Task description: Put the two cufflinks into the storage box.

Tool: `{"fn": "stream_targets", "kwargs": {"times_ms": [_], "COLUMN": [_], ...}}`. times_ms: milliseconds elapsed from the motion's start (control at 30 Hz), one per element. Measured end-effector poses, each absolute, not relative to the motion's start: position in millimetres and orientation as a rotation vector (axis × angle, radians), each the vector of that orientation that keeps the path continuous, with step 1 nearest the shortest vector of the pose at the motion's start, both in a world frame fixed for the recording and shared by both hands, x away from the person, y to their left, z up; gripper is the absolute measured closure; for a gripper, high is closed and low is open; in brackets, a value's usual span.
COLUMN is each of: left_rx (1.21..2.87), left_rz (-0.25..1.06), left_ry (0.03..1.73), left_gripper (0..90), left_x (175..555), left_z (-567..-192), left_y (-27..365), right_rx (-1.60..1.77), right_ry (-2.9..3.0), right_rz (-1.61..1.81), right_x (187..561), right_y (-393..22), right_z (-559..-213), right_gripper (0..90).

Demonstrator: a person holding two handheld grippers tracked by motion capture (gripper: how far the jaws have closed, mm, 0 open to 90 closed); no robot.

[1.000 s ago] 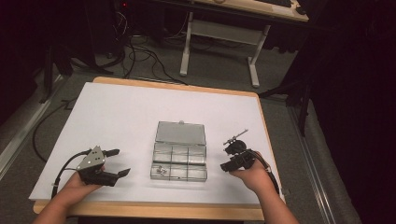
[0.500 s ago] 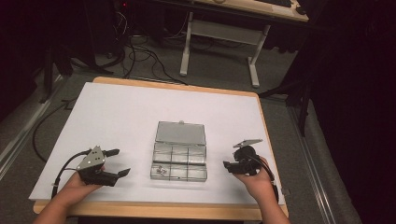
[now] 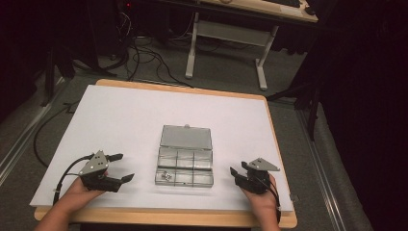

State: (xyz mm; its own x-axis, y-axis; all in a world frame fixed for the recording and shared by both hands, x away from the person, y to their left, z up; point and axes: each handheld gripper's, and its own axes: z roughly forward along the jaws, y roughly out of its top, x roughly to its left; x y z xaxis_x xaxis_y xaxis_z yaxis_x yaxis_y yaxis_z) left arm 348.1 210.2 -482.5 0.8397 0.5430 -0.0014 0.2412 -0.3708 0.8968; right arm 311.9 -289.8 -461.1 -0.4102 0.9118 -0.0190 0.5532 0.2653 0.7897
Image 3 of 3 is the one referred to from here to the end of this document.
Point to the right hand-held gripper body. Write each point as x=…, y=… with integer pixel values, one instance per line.
x=253, y=181

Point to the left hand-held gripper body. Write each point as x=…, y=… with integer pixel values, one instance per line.
x=97, y=181

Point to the clear plastic compartment box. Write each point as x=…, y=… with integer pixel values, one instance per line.
x=184, y=160

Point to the person's right hand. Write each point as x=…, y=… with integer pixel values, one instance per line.
x=261, y=202

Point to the person's left hand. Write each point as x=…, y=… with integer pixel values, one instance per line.
x=78, y=194

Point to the white board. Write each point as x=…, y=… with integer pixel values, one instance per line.
x=128, y=112

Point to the black metal stand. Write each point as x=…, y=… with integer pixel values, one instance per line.
x=312, y=118
x=50, y=80

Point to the black computer tower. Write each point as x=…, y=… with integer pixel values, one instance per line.
x=106, y=25

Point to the white-legged wooden desk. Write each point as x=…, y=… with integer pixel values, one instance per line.
x=231, y=33

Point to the black computer mouse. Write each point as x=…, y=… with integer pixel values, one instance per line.
x=310, y=11

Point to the black keyboard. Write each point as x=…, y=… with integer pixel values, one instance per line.
x=284, y=2

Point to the metal floor rail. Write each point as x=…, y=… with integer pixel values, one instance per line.
x=324, y=189
x=19, y=144

